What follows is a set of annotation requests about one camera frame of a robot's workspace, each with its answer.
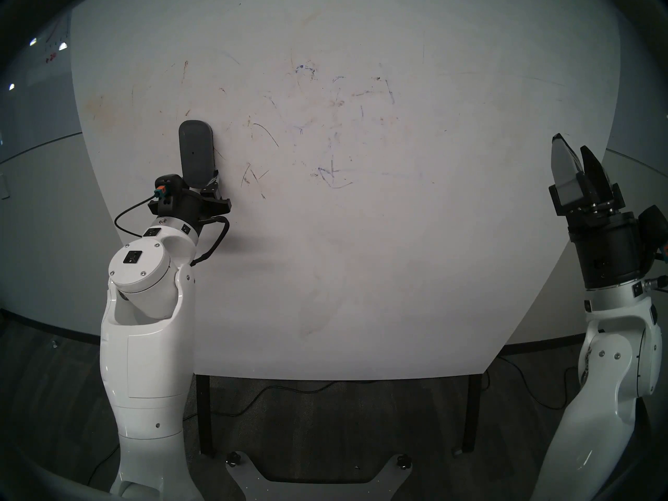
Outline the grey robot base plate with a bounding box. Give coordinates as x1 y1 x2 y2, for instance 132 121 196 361
225 453 414 501

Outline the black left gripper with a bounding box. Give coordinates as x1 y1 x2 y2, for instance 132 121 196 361
148 169 232 235

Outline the thin black left camera cable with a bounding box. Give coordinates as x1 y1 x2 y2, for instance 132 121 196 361
113 194 158 240

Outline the black table frame rail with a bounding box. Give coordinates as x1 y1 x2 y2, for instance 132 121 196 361
498 334 586 356

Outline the thin black floor cable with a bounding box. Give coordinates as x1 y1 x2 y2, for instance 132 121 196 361
501 356 579 409
86 381 336 485

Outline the black table leg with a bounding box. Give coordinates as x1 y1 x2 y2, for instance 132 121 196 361
196 375 216 456
462 374 483 454

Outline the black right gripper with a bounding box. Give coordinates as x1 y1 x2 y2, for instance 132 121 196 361
548 133 659 291

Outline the dark grey whiteboard eraser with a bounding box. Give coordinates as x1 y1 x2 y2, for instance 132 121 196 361
178 120 216 190

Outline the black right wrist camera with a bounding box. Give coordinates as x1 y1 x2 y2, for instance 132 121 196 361
638 205 668 268

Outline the white whiteboard panel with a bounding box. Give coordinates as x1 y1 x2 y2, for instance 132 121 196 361
69 0 624 383

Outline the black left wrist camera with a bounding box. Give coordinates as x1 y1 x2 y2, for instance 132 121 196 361
152 174 184 203

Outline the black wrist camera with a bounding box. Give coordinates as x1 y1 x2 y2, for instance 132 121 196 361
638 205 668 268
152 174 184 203

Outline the thick black left gripper cable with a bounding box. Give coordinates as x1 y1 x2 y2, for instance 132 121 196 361
189 216 231 268

